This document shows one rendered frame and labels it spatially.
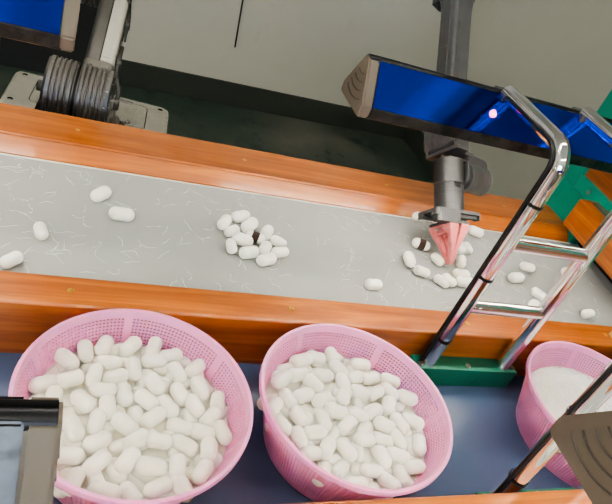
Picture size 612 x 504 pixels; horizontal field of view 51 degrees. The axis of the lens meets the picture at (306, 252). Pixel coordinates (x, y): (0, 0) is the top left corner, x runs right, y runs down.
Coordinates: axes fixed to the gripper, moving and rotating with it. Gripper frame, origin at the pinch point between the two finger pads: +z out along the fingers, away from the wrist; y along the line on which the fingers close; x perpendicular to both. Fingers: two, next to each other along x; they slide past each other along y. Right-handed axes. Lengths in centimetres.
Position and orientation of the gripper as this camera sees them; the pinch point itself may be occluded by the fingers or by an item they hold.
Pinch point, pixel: (449, 260)
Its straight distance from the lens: 123.1
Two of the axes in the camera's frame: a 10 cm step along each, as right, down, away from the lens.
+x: -4.2, 1.5, 9.0
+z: -0.3, 9.8, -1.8
